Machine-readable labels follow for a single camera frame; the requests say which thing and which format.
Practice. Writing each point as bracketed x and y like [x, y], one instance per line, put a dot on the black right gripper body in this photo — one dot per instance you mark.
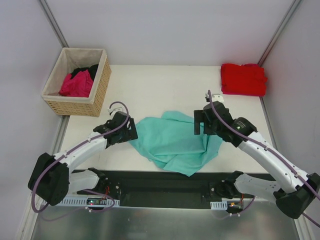
[200, 122]

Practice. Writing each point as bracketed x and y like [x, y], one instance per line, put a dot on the teal t shirt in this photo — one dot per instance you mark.
[170, 143]

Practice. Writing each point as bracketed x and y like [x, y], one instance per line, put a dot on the red t shirt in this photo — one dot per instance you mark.
[242, 78]

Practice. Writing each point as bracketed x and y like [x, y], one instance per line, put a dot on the wicker laundry basket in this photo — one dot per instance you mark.
[70, 59]

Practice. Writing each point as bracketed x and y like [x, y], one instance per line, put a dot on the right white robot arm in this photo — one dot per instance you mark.
[292, 189]

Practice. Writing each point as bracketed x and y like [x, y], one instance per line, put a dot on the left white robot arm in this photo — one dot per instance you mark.
[54, 176]

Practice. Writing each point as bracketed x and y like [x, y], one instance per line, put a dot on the pink t shirt in basket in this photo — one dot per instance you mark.
[78, 86]

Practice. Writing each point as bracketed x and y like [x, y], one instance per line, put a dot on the black t shirt in basket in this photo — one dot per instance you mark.
[92, 70]

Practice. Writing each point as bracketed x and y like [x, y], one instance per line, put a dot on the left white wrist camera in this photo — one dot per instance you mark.
[113, 110]

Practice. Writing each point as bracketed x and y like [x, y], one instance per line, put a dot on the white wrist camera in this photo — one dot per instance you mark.
[215, 97]
[113, 110]

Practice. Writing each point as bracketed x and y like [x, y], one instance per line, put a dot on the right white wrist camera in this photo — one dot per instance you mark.
[215, 97]

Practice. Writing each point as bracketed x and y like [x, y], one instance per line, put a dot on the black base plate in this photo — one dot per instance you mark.
[155, 189]

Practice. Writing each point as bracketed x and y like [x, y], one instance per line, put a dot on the right grey cable duct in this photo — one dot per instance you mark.
[219, 205]

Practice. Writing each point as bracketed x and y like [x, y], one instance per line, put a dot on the grey cable duct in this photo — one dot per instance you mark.
[94, 202]
[219, 205]

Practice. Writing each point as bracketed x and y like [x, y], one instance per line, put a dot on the left grey cable duct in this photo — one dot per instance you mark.
[94, 202]

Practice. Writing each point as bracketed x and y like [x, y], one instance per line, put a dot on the left aluminium frame post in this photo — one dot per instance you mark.
[53, 23]

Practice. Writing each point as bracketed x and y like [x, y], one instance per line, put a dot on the aluminium frame post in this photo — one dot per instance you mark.
[288, 16]
[53, 23]

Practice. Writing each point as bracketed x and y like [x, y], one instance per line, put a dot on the right aluminium frame post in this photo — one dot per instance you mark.
[288, 16]

